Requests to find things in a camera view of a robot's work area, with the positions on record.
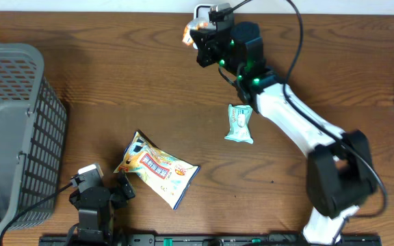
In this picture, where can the white barcode scanner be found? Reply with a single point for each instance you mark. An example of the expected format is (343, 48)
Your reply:
(202, 10)

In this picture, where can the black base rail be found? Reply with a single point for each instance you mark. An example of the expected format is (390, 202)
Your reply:
(270, 239)

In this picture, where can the red white snack package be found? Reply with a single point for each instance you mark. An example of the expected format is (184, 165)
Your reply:
(165, 174)

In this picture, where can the green wet wipes pack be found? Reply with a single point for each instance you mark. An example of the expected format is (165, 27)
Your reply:
(238, 117)

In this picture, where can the orange tissue pack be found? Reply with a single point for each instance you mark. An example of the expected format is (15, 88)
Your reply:
(194, 25)

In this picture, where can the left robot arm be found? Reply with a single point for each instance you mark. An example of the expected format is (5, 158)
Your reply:
(96, 205)

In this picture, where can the grey plastic mesh basket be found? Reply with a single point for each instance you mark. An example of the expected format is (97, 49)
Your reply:
(32, 131)

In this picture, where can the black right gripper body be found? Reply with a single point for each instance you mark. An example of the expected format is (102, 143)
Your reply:
(213, 53)

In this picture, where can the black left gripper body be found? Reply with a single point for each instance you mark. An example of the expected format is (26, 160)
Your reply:
(120, 197)

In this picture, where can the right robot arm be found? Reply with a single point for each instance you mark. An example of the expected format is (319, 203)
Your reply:
(340, 175)

